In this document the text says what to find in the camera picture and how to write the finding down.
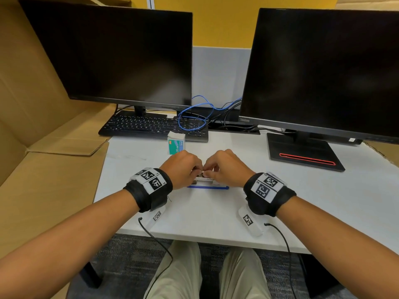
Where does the person's right hand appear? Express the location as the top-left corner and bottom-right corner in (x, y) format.
(203, 149), (256, 188)

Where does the person's left hand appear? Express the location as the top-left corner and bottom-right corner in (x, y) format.
(160, 150), (204, 190)

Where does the blue and silver stapler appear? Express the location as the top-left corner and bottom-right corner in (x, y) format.
(187, 172), (230, 190)

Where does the person's left forearm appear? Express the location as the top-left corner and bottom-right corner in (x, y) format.
(0, 189), (140, 299)

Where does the person's right forearm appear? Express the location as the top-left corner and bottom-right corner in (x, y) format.
(276, 196), (399, 299)

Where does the green and white staple box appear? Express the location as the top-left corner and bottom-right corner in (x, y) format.
(167, 131), (186, 156)

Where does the black wristband with marker tags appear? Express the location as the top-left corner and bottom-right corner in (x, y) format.
(123, 167), (174, 213)
(243, 172), (297, 218)

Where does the black dock box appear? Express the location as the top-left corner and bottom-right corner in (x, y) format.
(176, 106), (261, 135)

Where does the black keyboard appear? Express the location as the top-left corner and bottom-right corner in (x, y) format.
(98, 110), (209, 142)

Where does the grey partition panel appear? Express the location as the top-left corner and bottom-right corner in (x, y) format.
(191, 46), (252, 109)

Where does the person's left leg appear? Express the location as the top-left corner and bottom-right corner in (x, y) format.
(144, 240), (203, 299)

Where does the person's leg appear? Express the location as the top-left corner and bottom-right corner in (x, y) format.
(144, 240), (203, 299)
(218, 247), (272, 299)

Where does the person's right leg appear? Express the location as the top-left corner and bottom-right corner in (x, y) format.
(218, 247), (272, 299)

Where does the black computer monitor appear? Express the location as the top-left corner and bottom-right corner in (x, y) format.
(18, 0), (193, 117)

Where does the black table leg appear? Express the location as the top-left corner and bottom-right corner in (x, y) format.
(299, 253), (345, 299)
(79, 261), (103, 289)

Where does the black monitor with red-lined stand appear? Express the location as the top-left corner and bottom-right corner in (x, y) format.
(239, 8), (399, 172)

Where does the large flat cardboard sheet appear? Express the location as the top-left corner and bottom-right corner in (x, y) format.
(0, 141), (110, 259)

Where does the cardboard sheet edge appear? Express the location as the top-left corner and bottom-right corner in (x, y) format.
(362, 140), (399, 168)

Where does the upright cardboard sheet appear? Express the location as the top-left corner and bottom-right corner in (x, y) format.
(0, 0), (132, 186)

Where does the black cable bundle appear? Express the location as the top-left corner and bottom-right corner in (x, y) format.
(214, 101), (286, 135)

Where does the white wrist camera unit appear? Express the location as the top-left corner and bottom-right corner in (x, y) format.
(238, 206), (265, 238)
(144, 203), (166, 233)

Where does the blue network cable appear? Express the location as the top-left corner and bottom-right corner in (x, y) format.
(178, 95), (243, 132)

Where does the thin black camera cable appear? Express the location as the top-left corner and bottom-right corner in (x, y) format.
(264, 223), (294, 299)
(138, 217), (174, 299)

